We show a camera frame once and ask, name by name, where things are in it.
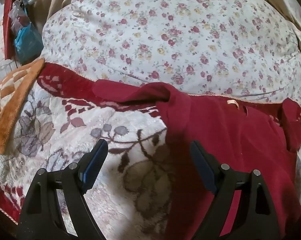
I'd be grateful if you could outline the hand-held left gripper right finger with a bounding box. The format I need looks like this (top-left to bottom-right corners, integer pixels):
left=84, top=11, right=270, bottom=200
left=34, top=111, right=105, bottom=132
left=190, top=140, right=282, bottom=240

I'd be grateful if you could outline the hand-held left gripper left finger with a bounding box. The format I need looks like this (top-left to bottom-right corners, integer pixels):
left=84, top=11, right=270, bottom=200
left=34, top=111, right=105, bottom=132
left=17, top=139, right=109, bottom=240

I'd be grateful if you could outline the red sweater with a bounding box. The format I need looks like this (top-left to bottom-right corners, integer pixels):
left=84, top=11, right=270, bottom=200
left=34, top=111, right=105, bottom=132
left=92, top=81, right=301, bottom=240

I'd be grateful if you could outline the red white floral blanket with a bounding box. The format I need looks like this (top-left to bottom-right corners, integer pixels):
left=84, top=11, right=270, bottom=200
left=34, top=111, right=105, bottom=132
left=0, top=62, right=301, bottom=225

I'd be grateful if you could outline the orange checkered towel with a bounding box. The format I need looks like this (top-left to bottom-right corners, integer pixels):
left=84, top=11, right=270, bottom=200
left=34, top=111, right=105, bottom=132
left=0, top=57, right=46, bottom=155

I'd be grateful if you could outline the white floral quilt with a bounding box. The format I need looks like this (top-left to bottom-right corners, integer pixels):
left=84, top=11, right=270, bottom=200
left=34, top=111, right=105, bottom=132
left=42, top=0, right=301, bottom=98

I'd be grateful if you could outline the white ribbed container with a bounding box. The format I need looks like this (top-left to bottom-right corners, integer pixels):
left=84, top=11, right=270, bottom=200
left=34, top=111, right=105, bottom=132
left=0, top=59, right=17, bottom=81

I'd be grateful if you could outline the teal plastic bag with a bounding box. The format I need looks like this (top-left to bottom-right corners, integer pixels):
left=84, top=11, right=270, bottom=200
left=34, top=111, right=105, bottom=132
left=14, top=22, right=44, bottom=63

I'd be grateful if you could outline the clear plastic bag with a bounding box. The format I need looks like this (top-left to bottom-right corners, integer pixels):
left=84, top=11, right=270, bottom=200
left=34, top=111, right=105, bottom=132
left=9, top=0, right=31, bottom=34

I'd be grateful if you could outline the beige cloth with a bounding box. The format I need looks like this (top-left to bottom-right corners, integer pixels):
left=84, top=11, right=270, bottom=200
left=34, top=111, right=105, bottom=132
left=255, top=0, right=301, bottom=68

